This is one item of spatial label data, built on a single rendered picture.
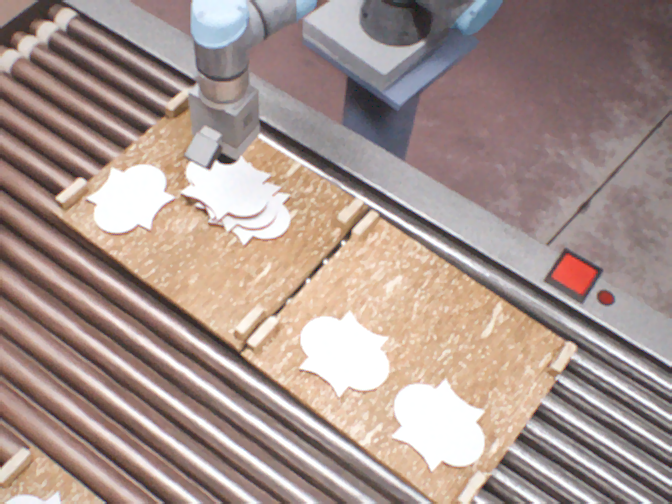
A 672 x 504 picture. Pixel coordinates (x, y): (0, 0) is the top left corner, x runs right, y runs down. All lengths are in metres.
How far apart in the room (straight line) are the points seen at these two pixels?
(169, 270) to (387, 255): 0.36
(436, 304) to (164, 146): 0.56
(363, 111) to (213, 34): 0.82
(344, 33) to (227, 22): 0.67
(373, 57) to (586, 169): 1.32
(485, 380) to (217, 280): 0.46
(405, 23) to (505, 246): 0.52
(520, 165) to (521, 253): 1.35
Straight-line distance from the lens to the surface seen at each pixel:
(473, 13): 1.61
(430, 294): 1.41
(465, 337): 1.39
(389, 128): 1.96
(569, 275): 1.51
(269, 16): 1.20
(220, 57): 1.18
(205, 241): 1.44
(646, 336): 1.51
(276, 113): 1.64
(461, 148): 2.85
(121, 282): 1.44
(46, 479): 1.30
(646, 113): 3.17
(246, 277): 1.40
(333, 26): 1.81
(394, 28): 1.76
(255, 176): 1.47
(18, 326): 1.43
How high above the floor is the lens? 2.15
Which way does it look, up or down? 58 degrees down
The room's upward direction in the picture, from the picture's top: 8 degrees clockwise
